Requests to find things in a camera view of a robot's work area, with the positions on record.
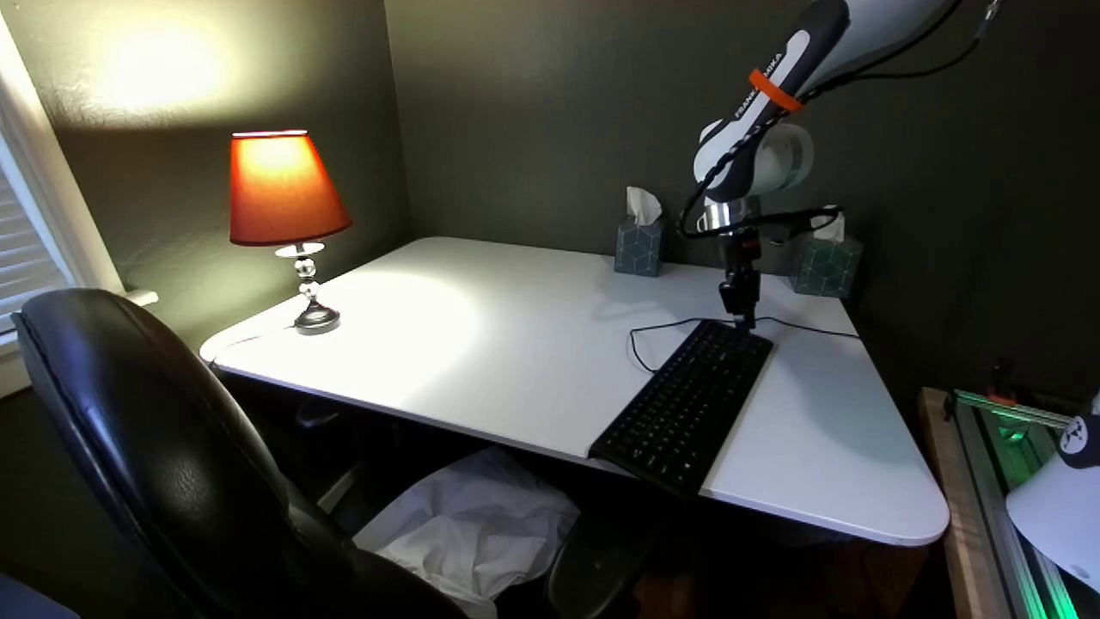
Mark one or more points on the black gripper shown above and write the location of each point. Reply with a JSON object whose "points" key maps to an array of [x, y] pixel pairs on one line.
{"points": [[739, 258]]}

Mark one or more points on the black computer keyboard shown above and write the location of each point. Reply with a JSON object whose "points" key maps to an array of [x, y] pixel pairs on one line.
{"points": [[688, 400]]}

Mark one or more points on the orange shade table lamp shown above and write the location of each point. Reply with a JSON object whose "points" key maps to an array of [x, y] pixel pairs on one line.
{"points": [[279, 190]]}

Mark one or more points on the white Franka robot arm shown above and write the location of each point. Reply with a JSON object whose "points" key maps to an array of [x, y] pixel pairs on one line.
{"points": [[804, 52]]}

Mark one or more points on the wooden board frame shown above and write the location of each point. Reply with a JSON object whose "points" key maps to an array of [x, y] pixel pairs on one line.
{"points": [[947, 502]]}

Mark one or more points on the teal patterned tissue box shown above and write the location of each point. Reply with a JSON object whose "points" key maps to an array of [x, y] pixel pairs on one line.
{"points": [[825, 269], [636, 247]]}

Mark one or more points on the white tissue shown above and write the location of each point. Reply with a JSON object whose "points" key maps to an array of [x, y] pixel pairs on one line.
{"points": [[642, 204], [832, 224]]}

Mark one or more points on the black office chair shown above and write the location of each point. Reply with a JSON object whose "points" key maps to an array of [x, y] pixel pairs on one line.
{"points": [[175, 457]]}

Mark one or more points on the white rounded cover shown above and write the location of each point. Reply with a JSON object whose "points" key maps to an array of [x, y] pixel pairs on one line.
{"points": [[1061, 517]]}

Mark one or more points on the white window blind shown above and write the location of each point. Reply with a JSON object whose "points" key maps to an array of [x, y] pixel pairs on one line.
{"points": [[22, 251]]}

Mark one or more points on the metal rail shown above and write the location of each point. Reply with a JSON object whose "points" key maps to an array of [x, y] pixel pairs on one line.
{"points": [[998, 481]]}

